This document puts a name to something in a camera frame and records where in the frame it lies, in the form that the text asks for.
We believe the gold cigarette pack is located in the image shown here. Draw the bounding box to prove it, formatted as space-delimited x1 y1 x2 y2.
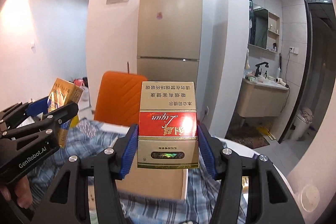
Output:
47 78 83 148

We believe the red and cream cigarette pack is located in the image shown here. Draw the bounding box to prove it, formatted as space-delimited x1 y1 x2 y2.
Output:
137 81 199 169

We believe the person's left hand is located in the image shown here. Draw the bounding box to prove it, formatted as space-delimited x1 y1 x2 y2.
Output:
0 176 33 209

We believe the blue plaid cloth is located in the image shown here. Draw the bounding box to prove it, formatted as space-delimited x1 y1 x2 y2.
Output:
27 118 221 223

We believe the red bag on floor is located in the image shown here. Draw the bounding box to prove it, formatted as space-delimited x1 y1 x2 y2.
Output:
73 79 84 87

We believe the open cardboard box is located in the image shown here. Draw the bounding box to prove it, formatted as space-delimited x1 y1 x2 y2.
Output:
116 166 188 200

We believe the orange chair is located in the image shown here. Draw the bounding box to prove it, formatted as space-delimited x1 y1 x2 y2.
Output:
94 71 147 127

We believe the beige bathroom vanity cabinet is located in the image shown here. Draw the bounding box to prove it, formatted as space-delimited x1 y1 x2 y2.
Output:
236 79 289 118

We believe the black faucet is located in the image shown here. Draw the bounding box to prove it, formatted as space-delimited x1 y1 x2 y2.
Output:
255 61 269 77

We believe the white trash bin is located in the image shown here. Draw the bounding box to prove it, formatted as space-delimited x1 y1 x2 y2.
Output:
289 107 313 140

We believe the white hair dryer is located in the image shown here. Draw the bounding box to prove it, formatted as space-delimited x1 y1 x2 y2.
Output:
275 78 289 90

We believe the bathroom mirror cabinet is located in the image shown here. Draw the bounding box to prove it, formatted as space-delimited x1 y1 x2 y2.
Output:
249 0 280 53

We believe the beige refrigerator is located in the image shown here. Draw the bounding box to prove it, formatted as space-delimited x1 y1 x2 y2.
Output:
136 0 203 114

